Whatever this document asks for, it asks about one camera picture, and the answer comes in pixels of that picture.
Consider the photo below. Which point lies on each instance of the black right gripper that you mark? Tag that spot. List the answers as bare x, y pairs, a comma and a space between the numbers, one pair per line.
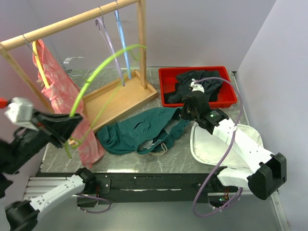
183, 111

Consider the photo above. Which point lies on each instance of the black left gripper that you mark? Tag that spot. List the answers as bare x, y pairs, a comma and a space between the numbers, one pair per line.
63, 125

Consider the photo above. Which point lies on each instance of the green plastic hanger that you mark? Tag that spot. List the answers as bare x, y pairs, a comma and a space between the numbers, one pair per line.
97, 71

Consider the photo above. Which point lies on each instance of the teal green shorts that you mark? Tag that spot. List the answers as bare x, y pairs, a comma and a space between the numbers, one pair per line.
153, 131

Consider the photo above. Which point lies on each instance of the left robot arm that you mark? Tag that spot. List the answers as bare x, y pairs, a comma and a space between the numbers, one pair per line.
37, 130

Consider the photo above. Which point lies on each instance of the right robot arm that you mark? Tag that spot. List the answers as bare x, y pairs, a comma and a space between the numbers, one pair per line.
267, 171

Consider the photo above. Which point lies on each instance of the yellow plastic hanger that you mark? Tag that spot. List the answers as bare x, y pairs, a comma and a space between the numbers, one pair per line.
43, 79

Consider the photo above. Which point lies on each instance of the purple plastic hanger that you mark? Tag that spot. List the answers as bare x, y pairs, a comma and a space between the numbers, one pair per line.
104, 33

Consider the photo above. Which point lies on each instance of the blue plastic hanger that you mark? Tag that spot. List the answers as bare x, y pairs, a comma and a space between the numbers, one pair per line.
123, 43

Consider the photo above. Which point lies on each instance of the black garment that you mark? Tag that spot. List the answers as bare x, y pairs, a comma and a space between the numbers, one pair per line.
211, 85

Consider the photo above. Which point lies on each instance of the pink patterned garment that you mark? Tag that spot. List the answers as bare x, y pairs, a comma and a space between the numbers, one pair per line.
62, 94

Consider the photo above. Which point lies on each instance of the red plastic bin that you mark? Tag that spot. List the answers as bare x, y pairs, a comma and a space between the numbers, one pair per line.
169, 84

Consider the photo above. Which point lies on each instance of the white mesh tray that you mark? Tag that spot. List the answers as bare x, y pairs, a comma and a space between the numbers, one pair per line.
208, 149

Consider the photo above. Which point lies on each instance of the wooden clothes rack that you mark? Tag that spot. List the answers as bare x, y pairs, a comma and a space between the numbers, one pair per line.
136, 92

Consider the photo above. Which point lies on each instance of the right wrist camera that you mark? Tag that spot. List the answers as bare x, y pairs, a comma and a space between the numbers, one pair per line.
194, 86

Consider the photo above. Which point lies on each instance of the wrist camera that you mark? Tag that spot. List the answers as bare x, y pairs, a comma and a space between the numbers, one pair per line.
19, 111
194, 86

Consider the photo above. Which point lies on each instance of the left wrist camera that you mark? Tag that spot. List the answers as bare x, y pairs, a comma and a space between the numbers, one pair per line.
19, 111

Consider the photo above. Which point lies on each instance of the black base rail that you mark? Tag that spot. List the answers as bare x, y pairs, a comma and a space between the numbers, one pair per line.
147, 187

